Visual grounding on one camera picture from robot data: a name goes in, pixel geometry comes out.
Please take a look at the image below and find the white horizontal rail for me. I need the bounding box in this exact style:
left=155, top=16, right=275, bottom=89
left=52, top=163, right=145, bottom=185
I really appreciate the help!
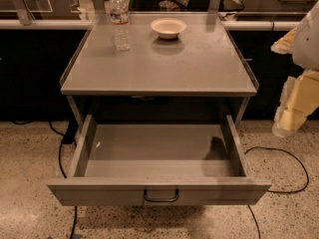
left=0, top=20, right=299, bottom=32

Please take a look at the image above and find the black floor cable left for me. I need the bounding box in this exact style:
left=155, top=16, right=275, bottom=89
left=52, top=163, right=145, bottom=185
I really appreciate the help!
left=9, top=119, right=79, bottom=239

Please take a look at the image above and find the grey top drawer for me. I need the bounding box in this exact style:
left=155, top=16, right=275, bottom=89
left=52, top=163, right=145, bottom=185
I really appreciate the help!
left=48, top=116, right=271, bottom=206

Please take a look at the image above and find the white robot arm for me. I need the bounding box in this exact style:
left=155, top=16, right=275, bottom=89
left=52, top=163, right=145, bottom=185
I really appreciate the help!
left=271, top=2, right=319, bottom=137

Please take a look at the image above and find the black floor cable right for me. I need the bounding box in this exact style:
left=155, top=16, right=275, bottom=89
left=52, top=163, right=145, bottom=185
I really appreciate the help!
left=244, top=145, right=310, bottom=239

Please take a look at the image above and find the plastic cup with straw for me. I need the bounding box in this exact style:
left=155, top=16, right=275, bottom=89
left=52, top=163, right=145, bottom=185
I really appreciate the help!
left=159, top=0, right=176, bottom=12

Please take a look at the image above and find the grey metal cabinet table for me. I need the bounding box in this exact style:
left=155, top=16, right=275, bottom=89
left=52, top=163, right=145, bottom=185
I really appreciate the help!
left=61, top=9, right=258, bottom=120

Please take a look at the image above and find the black floor cable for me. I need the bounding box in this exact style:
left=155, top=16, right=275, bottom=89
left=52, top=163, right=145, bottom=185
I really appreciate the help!
left=244, top=145, right=310, bottom=239
left=9, top=119, right=79, bottom=239

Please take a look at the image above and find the white paper bowl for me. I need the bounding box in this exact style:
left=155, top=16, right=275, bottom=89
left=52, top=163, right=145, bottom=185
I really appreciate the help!
left=151, top=18, right=186, bottom=40

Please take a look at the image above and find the grey metal post left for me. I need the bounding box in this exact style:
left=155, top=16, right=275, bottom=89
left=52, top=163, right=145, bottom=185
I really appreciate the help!
left=12, top=0, right=32, bottom=26

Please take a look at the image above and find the clear plastic water bottle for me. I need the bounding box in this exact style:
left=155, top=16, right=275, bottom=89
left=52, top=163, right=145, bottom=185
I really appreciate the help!
left=110, top=0, right=130, bottom=51

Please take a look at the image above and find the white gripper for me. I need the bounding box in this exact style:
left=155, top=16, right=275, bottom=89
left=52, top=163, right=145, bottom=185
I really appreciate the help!
left=271, top=28, right=319, bottom=137

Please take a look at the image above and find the black top drawer handle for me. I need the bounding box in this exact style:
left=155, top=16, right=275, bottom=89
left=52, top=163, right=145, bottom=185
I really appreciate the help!
left=144, top=189, right=179, bottom=203

